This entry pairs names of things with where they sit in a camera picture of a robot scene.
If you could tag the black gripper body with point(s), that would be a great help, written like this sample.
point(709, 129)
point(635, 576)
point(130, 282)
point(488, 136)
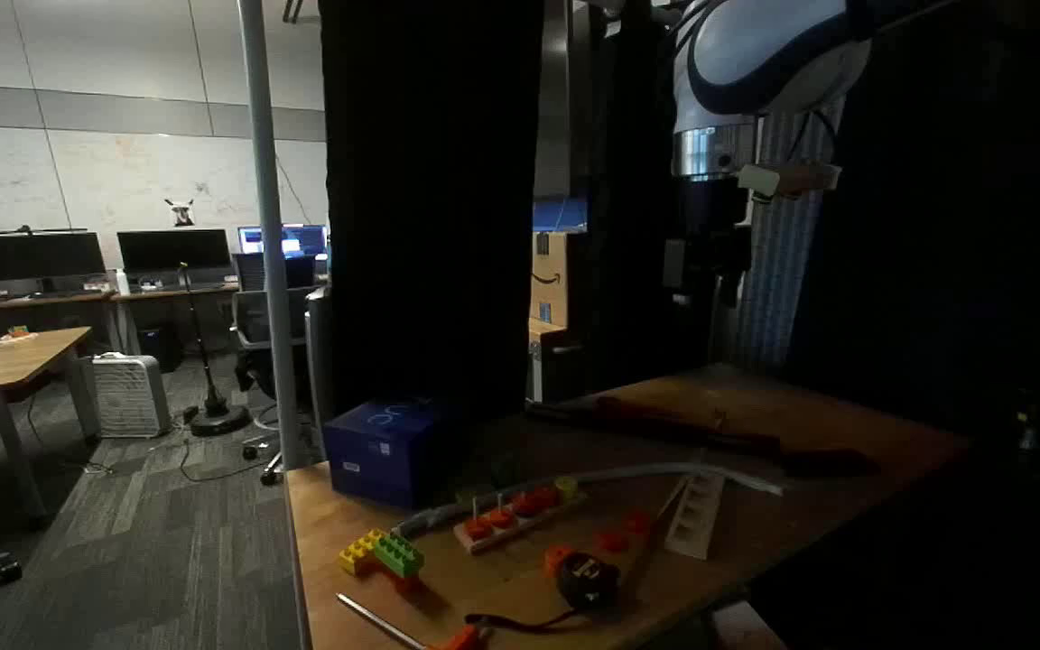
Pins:
point(709, 207)

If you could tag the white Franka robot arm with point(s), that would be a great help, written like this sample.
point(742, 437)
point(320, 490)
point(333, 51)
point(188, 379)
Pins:
point(775, 47)

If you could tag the white striped panel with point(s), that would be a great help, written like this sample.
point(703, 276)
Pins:
point(778, 276)

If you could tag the brown cardboard shipping box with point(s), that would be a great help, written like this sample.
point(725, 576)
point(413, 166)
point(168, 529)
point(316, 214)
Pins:
point(549, 281)

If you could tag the black curtain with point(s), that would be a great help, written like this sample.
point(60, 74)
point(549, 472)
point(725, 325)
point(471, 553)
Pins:
point(978, 217)
point(432, 202)

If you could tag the white compartment tray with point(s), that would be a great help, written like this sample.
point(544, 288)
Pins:
point(696, 513)

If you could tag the yellow round peg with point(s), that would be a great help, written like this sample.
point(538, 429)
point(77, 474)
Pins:
point(566, 484)

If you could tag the orange round disc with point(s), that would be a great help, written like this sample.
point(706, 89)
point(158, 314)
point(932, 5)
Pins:
point(614, 543)
point(556, 556)

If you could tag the wooden peg tray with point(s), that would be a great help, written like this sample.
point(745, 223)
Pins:
point(519, 523)

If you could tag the blue cardboard box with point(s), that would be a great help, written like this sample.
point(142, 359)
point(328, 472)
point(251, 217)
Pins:
point(385, 454)

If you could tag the lit blue computer monitor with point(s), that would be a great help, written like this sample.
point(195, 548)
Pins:
point(301, 241)

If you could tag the grey metal pole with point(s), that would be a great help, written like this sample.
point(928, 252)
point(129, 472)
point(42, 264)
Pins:
point(269, 241)

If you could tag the green toy brick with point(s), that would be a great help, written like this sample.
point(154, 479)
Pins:
point(398, 553)

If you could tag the yellow toy brick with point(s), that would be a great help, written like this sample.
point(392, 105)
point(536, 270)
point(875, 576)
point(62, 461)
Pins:
point(359, 553)

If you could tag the small drone figure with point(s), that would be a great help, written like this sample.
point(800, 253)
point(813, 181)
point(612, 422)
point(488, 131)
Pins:
point(183, 210)

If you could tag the black round base stand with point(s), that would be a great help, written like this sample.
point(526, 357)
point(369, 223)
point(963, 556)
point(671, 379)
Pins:
point(217, 422)

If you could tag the black computer monitor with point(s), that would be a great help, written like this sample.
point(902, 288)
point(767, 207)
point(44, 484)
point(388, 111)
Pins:
point(176, 252)
point(30, 253)

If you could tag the white computer case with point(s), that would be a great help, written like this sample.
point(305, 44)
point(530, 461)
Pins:
point(129, 394)

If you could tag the long wooden desk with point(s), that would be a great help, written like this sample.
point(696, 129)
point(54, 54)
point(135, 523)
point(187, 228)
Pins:
point(62, 296)

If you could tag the light wooden table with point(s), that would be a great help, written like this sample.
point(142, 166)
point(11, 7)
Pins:
point(2, 361)

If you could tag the tan wrist camera mount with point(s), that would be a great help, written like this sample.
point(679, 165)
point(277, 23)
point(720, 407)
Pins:
point(807, 177)

